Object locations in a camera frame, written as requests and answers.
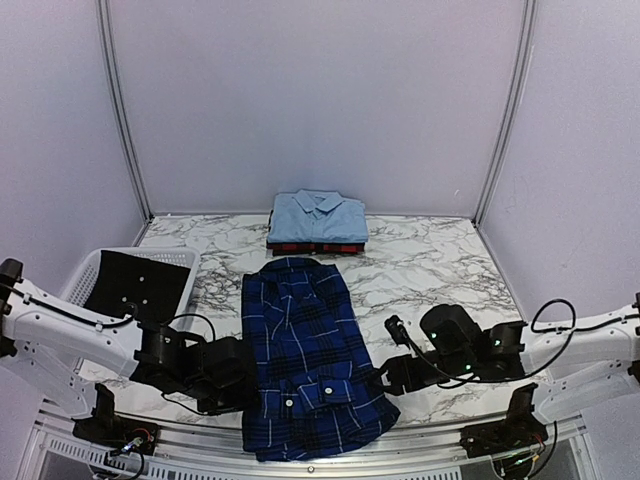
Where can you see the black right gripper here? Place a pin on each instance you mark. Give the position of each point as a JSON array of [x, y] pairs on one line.
[[396, 375]]

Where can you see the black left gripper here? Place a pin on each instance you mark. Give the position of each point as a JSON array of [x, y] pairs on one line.
[[244, 399]]

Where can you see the blue plaid long sleeve shirt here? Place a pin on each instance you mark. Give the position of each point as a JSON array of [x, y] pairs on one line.
[[317, 397]]

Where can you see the red plaid shirt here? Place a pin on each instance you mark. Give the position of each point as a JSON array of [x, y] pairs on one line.
[[315, 248]]

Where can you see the light blue shirt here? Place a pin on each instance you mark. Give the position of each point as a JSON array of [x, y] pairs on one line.
[[309, 216]]

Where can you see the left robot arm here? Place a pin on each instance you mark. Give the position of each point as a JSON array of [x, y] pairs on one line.
[[36, 329]]

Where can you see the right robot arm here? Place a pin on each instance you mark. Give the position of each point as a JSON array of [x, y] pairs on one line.
[[562, 367]]

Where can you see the black shirt in basket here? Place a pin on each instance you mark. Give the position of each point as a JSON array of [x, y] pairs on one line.
[[154, 287]]

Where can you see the white plastic basket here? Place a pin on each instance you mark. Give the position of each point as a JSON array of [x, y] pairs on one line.
[[81, 289]]

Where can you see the aluminium front frame rail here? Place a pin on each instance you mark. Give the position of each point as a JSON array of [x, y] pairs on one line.
[[420, 445]]

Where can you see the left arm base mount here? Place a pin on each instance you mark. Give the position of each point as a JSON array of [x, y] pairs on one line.
[[103, 426]]

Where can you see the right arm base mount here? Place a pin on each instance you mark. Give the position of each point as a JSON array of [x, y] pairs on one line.
[[518, 429]]

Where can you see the right aluminium wall post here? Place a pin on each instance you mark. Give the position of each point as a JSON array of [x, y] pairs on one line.
[[516, 89]]

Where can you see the aluminium wall post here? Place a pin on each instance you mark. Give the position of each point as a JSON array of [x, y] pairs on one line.
[[516, 89], [116, 94]]

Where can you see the left aluminium wall post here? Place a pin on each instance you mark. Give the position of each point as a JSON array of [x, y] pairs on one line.
[[116, 94]]

